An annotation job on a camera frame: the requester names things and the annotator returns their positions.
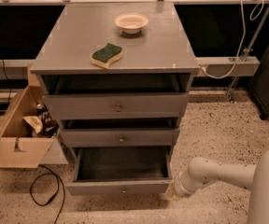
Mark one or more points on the grey wooden drawer cabinet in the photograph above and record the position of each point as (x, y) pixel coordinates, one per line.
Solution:
(158, 59)

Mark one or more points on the grey middle drawer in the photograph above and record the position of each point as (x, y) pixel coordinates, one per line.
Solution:
(125, 137)

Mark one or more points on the grey drawer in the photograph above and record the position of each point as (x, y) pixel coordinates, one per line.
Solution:
(116, 106)
(125, 137)
(121, 170)

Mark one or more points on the metal stand pole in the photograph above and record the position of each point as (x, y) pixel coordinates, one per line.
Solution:
(242, 54)

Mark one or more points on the grey bottom drawer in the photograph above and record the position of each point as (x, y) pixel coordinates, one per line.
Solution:
(121, 170)

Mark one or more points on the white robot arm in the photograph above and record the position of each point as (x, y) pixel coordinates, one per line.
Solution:
(203, 172)

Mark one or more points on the green yellow sponge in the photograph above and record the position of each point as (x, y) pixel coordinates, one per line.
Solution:
(107, 55)

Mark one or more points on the yellow foam-padded gripper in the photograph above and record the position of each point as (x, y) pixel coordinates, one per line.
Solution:
(179, 184)

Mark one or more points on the open cardboard box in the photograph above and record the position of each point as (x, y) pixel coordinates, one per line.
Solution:
(18, 148)

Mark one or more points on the grey top drawer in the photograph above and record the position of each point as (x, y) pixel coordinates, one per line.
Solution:
(116, 106)

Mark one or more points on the trash in cardboard box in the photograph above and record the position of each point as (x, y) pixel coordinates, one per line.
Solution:
(42, 124)

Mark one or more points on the white paper bowl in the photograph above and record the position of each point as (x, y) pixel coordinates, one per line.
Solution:
(131, 23)

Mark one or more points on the grey wall cable duct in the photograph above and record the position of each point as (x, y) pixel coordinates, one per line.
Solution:
(219, 67)

